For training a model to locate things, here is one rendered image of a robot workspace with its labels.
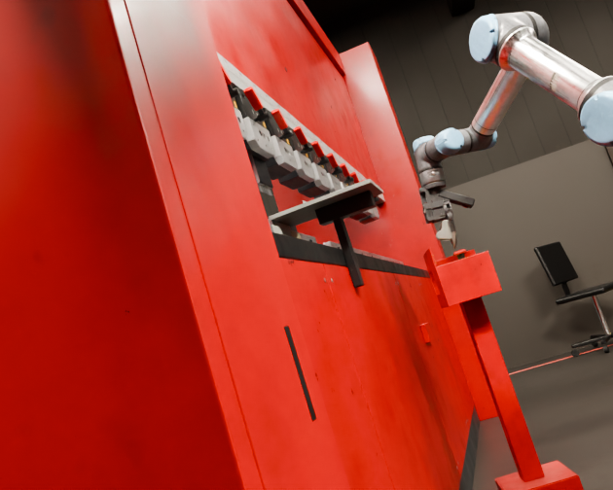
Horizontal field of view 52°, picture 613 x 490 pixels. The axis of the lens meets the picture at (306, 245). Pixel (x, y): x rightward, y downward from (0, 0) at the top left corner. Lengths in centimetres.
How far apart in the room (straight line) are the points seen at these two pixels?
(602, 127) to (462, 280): 63
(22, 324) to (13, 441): 10
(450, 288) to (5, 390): 147
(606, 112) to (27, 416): 125
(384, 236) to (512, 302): 209
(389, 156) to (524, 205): 210
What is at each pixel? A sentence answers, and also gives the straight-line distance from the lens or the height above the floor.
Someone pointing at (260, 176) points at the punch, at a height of 112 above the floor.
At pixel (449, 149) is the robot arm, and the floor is 110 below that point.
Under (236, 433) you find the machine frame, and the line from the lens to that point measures 50.
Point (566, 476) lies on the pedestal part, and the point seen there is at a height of 12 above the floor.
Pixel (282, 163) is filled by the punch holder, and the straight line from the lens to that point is 179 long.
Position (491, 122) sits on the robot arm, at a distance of 201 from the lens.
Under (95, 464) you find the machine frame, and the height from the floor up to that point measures 64.
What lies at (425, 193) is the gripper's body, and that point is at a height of 102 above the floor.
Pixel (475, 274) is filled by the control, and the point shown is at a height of 73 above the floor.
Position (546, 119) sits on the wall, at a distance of 585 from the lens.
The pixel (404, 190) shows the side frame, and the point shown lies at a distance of 377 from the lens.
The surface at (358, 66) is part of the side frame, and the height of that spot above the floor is 218.
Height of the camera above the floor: 67
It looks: 9 degrees up
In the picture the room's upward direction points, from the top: 17 degrees counter-clockwise
